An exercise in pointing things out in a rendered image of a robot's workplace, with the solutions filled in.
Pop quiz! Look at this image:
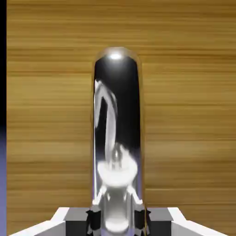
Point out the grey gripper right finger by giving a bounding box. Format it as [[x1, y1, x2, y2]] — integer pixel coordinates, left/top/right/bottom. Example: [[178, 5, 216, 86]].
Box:
[[134, 207, 229, 236]]

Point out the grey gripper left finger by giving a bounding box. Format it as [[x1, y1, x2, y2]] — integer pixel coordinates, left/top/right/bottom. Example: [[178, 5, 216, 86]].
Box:
[[9, 207, 101, 236]]

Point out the curved shiny metal handle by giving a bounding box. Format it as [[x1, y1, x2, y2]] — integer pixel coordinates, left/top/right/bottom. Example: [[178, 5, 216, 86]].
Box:
[[91, 46, 148, 236]]

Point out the light wood cabinet door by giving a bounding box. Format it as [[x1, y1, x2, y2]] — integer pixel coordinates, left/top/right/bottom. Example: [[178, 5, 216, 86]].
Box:
[[6, 0, 236, 236]]

